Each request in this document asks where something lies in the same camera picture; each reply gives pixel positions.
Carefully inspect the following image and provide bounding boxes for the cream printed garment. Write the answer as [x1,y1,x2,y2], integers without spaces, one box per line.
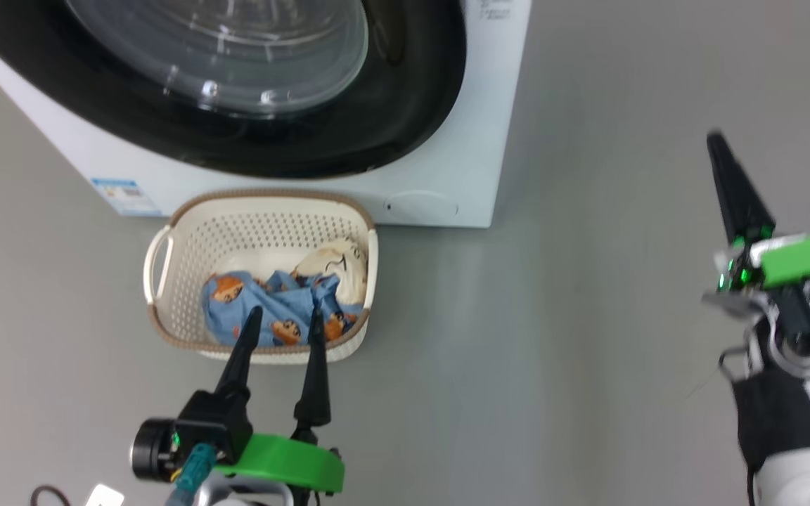
[289,238,369,306]

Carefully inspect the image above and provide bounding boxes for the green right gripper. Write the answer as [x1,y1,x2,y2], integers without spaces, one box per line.
[702,130,810,320]

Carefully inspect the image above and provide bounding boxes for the blue cartoon print garment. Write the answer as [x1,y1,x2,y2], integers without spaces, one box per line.
[201,271,365,349]

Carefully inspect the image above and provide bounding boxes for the teal camera cable connector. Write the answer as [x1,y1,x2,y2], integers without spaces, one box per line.
[165,443,217,506]

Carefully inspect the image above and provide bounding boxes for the white front-load washing machine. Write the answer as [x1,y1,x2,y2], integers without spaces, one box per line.
[0,0,532,229]

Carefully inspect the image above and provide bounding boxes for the cream perforated laundry basket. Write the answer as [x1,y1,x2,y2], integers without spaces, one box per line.
[143,188,380,366]

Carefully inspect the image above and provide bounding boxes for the thin black cable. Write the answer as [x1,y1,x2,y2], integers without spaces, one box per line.
[29,485,72,506]

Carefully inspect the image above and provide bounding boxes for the black round glass washer door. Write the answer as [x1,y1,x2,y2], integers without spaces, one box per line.
[0,0,468,180]

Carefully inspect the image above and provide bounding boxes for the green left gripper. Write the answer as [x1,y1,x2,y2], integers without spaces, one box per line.
[214,306,346,493]

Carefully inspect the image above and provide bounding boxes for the blue white energy label sticker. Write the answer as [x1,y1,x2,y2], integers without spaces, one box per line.
[91,177,162,217]

